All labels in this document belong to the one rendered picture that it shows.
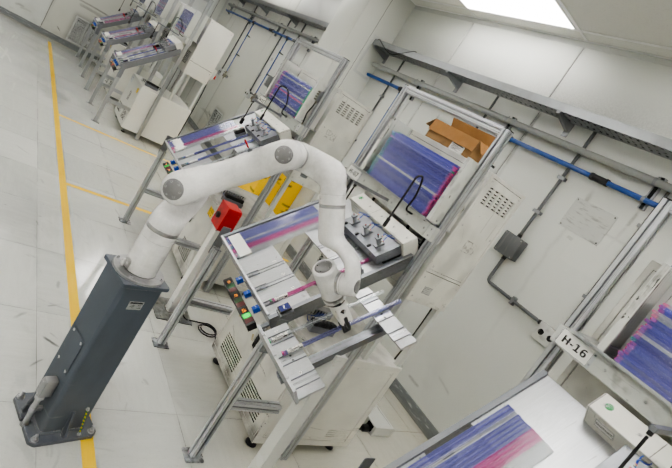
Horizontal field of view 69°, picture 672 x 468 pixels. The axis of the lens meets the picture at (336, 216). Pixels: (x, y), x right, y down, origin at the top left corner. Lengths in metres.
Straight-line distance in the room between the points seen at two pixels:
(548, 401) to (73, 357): 1.63
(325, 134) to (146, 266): 1.96
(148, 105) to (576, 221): 4.90
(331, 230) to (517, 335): 2.18
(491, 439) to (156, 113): 5.59
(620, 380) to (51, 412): 1.91
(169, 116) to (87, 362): 4.83
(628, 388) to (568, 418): 0.20
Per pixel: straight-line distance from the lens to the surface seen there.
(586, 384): 1.95
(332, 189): 1.59
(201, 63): 6.45
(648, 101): 3.80
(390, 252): 2.21
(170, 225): 1.77
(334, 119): 3.45
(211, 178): 1.68
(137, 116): 6.47
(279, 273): 2.25
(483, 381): 3.63
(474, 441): 1.66
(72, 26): 10.35
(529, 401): 1.78
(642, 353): 1.71
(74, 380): 2.06
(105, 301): 1.90
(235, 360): 2.76
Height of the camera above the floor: 1.55
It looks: 10 degrees down
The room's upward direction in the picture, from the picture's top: 33 degrees clockwise
